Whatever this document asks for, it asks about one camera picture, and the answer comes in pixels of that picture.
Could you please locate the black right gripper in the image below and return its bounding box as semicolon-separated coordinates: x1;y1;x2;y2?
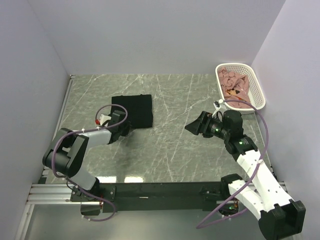
184;110;230;140

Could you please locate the black t shirt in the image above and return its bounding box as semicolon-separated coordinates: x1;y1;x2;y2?
111;94;153;129

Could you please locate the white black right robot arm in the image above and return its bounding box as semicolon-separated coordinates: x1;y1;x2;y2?
184;110;306;240

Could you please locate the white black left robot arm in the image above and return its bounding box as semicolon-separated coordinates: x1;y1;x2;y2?
42;110;130;201

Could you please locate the pink t shirt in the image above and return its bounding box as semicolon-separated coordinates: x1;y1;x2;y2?
217;67;251;103

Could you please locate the white perforated plastic basket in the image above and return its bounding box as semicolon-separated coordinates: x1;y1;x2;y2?
215;63;266;110

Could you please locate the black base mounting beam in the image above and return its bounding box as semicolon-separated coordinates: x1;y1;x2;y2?
69;181;248;213

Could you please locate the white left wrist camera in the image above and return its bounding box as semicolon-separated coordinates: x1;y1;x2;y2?
95;113;111;126

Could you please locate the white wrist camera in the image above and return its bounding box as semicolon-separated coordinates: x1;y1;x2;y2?
95;113;111;126
212;99;227;117

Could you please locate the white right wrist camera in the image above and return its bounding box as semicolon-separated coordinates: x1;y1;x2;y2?
212;99;227;117

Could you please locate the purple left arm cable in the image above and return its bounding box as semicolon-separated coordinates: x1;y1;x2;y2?
51;103;129;222

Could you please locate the aluminium extrusion rail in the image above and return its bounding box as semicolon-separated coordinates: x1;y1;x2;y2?
26;181;287;205

